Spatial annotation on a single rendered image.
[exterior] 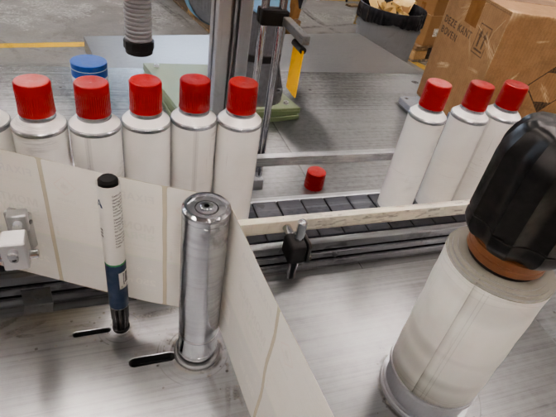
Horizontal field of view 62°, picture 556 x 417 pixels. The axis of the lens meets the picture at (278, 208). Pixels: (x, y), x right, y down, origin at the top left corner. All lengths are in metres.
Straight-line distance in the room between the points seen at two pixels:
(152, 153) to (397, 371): 0.33
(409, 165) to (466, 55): 0.48
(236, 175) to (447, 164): 0.32
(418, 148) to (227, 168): 0.27
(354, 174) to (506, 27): 0.39
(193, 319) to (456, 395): 0.24
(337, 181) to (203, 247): 0.52
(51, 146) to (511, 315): 0.44
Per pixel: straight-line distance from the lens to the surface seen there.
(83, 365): 0.50
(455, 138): 0.70
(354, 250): 0.68
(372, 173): 0.91
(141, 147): 0.52
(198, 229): 0.35
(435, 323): 0.41
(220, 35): 0.64
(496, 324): 0.39
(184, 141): 0.53
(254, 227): 0.59
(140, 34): 0.58
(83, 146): 0.51
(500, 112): 0.73
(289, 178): 0.84
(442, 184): 0.73
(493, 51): 1.04
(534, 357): 0.63
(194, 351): 0.46
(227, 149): 0.54
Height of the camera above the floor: 1.29
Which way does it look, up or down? 37 degrees down
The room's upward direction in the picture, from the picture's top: 11 degrees clockwise
